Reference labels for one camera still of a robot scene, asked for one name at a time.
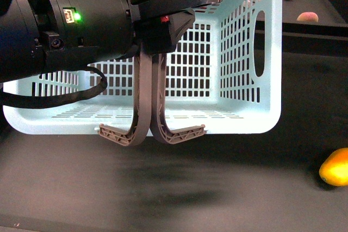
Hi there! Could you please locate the yellow mango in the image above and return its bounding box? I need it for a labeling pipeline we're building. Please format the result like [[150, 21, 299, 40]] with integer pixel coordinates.
[[319, 148, 347, 186]]

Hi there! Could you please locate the grey basket handle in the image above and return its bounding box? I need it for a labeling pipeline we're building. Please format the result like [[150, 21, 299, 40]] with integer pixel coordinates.
[[98, 0, 219, 146]]

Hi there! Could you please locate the light blue plastic basket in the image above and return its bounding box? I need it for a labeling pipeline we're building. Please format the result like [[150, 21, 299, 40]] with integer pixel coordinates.
[[3, 0, 282, 135]]

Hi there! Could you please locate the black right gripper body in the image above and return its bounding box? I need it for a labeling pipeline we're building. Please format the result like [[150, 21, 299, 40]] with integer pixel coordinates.
[[127, 0, 195, 54]]

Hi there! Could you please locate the pink peach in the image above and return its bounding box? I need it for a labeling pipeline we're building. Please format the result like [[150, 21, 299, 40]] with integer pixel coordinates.
[[296, 12, 319, 22]]

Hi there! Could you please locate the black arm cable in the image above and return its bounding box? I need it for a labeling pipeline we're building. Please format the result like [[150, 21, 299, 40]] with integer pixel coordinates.
[[0, 65, 108, 109]]

